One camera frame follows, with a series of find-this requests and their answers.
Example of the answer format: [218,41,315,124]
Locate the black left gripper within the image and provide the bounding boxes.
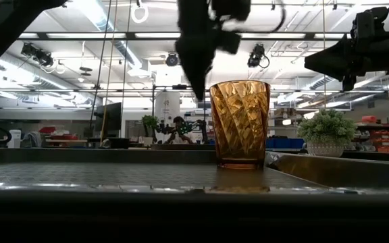
[175,0,252,103]

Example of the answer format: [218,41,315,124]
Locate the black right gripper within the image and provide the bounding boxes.
[303,22,389,92]

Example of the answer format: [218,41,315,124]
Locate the amber faceted plastic cup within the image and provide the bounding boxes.
[209,80,271,170]

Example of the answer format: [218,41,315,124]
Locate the black ceiling spotlight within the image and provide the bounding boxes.
[165,52,180,68]
[247,43,270,69]
[20,43,55,68]

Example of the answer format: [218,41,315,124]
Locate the white cylindrical tank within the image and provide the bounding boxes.
[154,91,182,142]

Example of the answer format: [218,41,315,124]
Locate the person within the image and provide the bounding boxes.
[165,116,195,145]

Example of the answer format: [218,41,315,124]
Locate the green plant in white pot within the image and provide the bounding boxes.
[296,108,358,158]

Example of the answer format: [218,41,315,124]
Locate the small green background plant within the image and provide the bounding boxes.
[140,114,160,146]

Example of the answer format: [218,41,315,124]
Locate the blue storage bins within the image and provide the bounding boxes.
[265,137,305,150]

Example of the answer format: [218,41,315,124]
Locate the black computer monitor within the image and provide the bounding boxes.
[94,102,123,133]

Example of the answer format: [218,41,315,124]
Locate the red trays on bench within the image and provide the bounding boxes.
[38,126,80,142]

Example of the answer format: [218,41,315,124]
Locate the white plastic jug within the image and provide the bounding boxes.
[7,129,22,149]

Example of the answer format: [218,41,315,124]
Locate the thin hanging cable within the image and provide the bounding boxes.
[321,0,327,109]
[120,0,132,114]

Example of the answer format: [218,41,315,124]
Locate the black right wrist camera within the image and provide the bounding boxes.
[351,5,389,36]

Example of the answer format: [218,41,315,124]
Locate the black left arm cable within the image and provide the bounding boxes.
[240,5,287,34]

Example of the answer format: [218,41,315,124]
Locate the white hanging ring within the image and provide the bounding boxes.
[130,2,149,24]

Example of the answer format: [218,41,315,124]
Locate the black hanging cable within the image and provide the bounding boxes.
[89,0,113,130]

